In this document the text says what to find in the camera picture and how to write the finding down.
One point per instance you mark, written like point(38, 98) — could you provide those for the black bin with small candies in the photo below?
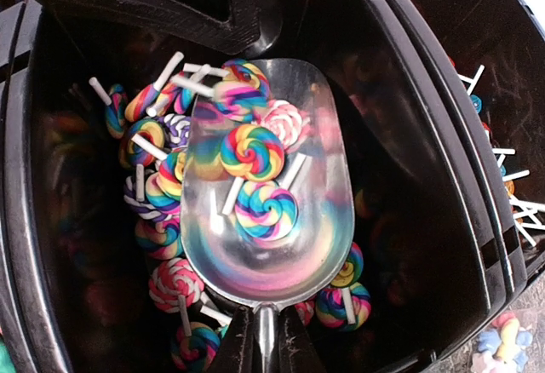
point(73, 279)

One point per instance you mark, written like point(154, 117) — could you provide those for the silver metal scoop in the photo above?
point(267, 220)

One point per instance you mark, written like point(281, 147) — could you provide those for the pile of lollipops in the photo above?
point(509, 102)

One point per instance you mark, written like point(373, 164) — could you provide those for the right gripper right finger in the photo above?
point(296, 354)

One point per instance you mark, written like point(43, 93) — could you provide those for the clear plastic jar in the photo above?
point(502, 347)

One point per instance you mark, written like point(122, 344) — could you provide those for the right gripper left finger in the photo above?
point(238, 349)

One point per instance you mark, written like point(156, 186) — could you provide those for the black bin with lollipops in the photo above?
point(432, 31)

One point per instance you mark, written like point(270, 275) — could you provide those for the pile of small candies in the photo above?
point(153, 129)

